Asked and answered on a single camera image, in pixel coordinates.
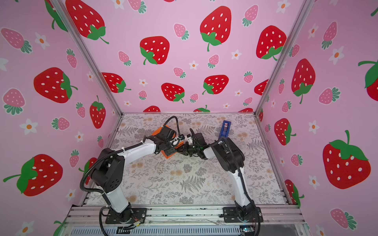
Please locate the right aluminium corner post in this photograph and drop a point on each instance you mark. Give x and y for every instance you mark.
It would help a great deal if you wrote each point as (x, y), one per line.
(295, 30)

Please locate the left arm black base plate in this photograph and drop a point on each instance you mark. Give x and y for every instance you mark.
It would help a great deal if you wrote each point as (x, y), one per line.
(128, 217)

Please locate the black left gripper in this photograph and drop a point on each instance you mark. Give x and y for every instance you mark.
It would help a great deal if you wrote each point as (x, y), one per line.
(171, 151)

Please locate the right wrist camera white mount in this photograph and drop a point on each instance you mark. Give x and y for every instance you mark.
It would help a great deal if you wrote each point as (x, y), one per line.
(196, 139)

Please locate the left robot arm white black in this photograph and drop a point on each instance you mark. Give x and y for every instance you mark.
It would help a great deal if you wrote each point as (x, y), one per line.
(108, 173)

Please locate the yellow orange wrapping paper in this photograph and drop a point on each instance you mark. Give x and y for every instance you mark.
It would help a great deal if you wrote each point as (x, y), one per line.
(167, 133)

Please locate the blue tape dispenser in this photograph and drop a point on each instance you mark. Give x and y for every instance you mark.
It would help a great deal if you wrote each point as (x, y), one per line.
(225, 129)

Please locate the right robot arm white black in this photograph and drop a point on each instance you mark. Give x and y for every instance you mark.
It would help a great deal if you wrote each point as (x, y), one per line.
(231, 159)

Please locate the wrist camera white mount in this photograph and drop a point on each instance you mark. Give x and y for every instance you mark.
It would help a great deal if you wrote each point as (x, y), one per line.
(179, 138)
(196, 139)

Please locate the left aluminium corner post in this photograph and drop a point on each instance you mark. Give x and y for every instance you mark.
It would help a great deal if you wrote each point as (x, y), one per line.
(77, 38)

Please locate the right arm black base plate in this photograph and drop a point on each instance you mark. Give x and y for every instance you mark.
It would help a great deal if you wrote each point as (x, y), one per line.
(242, 215)

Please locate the aluminium corner post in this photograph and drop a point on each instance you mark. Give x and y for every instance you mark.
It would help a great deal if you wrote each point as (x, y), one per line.
(295, 30)
(77, 38)

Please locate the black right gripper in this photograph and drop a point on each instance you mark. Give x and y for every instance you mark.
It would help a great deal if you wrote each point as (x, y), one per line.
(194, 144)

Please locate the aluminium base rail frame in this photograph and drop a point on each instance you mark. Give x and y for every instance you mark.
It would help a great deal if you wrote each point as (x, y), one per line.
(186, 220)

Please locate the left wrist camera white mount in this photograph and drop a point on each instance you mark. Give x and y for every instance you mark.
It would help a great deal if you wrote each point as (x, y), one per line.
(179, 138)

